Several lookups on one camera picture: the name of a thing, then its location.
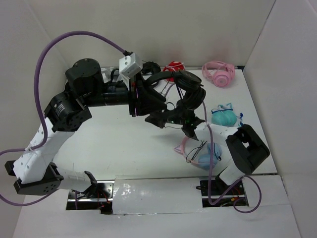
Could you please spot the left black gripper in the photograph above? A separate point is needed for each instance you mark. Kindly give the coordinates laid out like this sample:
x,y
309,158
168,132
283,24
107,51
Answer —
x,y
148,100

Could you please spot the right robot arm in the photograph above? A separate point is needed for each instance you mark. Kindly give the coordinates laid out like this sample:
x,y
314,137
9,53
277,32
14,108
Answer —
x,y
245,149

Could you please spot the black wrapped headphones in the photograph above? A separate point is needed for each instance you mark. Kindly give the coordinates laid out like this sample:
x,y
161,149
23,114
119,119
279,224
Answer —
x,y
150,68

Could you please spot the grey white headphones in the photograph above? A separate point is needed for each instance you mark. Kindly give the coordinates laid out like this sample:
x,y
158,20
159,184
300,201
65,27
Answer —
x,y
110,74

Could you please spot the pink blue cat-ear headphones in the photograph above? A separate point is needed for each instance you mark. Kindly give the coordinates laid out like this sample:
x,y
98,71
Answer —
x,y
201,155

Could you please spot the red white headphones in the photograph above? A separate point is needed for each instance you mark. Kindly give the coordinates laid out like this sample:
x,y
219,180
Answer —
x,y
174,66

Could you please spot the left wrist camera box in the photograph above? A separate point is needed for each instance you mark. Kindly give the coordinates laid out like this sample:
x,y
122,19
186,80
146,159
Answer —
x,y
129,66

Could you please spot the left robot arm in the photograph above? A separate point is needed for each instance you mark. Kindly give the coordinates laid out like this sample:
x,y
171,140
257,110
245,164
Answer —
x,y
35,171

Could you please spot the black wired headphones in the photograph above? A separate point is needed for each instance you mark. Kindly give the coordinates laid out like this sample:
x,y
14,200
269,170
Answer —
x,y
192,84

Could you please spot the teal headphones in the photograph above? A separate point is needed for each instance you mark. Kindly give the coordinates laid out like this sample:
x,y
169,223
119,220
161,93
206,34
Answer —
x,y
224,115

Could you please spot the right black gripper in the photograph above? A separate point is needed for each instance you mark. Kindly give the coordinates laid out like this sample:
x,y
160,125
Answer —
x,y
157,118

